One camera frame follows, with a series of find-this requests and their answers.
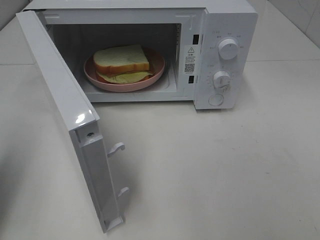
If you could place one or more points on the lower white timer knob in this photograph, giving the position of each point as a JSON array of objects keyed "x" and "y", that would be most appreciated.
[{"x": 221, "y": 79}]

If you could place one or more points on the pink plate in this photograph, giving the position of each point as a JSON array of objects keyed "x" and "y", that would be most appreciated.
[{"x": 127, "y": 82}]

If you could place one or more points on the white microwave oven body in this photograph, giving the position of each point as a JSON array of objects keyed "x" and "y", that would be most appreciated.
[{"x": 79, "y": 28}]

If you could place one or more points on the white warning label sticker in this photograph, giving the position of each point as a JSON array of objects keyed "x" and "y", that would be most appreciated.
[{"x": 191, "y": 55}]

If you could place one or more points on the white microwave door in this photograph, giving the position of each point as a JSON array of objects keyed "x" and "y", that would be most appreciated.
[{"x": 79, "y": 119}]

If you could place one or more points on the sandwich with white bread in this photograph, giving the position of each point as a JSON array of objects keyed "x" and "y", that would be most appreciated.
[{"x": 123, "y": 59}]

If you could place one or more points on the glass turntable tray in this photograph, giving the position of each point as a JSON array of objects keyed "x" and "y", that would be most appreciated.
[{"x": 163, "y": 80}]

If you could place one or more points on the upper white power knob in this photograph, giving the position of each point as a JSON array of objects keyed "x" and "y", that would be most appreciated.
[{"x": 228, "y": 48}]

